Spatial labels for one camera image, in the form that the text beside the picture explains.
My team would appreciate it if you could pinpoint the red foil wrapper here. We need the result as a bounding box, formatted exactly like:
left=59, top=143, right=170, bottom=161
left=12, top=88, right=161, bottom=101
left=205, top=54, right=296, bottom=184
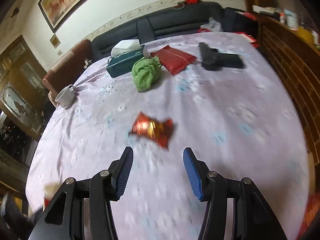
left=129, top=112, right=174, bottom=149

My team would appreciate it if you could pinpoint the lilac floral tablecloth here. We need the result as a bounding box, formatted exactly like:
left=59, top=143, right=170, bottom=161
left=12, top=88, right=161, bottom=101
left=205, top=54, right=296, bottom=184
left=25, top=33, right=309, bottom=239

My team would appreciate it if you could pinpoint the white ceramic cup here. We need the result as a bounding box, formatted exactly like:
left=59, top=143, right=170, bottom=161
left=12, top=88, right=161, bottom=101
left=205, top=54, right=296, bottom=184
left=55, top=84, right=75, bottom=109

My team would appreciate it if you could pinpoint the green crumpled cloth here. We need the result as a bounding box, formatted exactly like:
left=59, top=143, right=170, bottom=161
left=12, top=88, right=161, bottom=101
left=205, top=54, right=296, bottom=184
left=131, top=56, right=162, bottom=92

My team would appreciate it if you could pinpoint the brown chair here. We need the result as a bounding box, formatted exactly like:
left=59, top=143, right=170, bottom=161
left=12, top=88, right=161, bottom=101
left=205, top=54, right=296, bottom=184
left=42, top=40, right=93, bottom=99

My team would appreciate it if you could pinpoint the black toy pistol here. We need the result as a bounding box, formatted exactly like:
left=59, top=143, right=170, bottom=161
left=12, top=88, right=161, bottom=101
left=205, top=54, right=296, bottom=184
left=199, top=42, right=245, bottom=71

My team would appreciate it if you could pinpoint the red packet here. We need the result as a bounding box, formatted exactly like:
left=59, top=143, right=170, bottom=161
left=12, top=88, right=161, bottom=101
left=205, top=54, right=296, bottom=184
left=150, top=45, right=197, bottom=76

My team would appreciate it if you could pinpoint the dark green tissue box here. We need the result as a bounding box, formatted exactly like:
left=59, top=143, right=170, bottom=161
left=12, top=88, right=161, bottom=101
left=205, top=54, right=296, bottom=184
left=106, top=39, right=150, bottom=78

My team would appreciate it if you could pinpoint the wooden cabinet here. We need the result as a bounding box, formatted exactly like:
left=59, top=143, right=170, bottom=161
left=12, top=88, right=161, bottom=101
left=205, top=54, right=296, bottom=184
left=1, top=35, right=48, bottom=141

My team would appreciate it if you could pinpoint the red plastic basket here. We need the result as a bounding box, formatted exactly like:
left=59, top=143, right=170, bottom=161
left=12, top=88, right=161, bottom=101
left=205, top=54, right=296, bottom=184
left=297, top=193, right=320, bottom=239

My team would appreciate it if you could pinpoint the wooden sideboard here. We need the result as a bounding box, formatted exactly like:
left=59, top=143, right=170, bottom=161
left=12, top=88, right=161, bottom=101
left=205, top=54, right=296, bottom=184
left=254, top=12, right=319, bottom=165

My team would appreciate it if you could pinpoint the black leather sofa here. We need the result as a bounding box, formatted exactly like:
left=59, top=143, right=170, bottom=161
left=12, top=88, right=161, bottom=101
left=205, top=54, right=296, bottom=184
left=92, top=2, right=258, bottom=62

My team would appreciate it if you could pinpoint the red ornament on sofa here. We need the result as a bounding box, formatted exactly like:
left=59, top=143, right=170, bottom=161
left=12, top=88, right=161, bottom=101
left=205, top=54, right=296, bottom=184
left=172, top=0, right=202, bottom=10

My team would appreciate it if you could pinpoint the small gold wall plaque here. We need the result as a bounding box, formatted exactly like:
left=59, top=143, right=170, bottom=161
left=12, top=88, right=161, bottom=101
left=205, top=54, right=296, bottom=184
left=50, top=34, right=61, bottom=49

